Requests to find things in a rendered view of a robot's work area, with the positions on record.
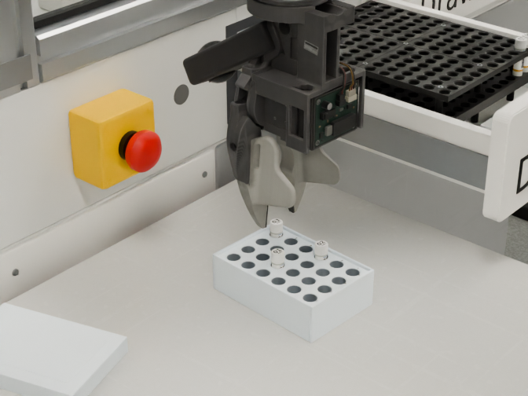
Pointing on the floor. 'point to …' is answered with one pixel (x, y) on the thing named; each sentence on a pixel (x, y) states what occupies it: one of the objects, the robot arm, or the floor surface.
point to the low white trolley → (307, 207)
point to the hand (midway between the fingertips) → (271, 203)
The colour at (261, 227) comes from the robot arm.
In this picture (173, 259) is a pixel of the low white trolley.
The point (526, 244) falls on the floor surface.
